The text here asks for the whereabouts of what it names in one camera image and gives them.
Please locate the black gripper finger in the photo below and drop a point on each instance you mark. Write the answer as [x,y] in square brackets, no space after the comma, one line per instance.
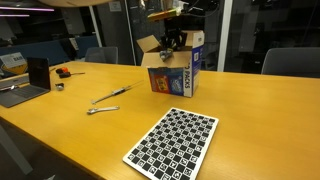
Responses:
[180,41]
[165,43]

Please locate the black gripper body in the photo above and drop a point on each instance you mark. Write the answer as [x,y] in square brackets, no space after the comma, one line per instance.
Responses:
[176,29]

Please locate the blue cardboard snack box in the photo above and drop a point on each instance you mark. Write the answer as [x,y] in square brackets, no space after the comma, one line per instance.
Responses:
[180,80]

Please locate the white yellow sign box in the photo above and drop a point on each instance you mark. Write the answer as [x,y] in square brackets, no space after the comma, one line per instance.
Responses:
[12,61]

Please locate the white window pillar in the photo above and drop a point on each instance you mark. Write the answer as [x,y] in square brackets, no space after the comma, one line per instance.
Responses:
[224,40]

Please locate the grey office chair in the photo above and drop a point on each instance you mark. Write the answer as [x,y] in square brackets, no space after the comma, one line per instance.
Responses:
[293,63]
[101,55]

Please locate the metal caliper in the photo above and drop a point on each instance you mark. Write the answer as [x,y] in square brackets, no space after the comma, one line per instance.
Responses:
[115,92]

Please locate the silver adjustable wrench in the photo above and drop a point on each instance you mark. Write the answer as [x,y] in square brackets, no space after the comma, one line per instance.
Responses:
[101,109]

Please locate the checkered calibration board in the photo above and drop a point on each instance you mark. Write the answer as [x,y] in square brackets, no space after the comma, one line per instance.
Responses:
[173,143]

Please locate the small round metal object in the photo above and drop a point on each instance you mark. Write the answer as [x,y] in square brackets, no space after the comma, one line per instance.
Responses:
[59,87]

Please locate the blue partition bench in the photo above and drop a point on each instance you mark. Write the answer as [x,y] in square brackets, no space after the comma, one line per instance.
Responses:
[40,51]

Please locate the grey open laptop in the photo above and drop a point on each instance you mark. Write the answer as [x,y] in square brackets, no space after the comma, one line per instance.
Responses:
[23,91]

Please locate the grey flat device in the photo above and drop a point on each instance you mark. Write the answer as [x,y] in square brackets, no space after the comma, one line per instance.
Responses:
[13,81]

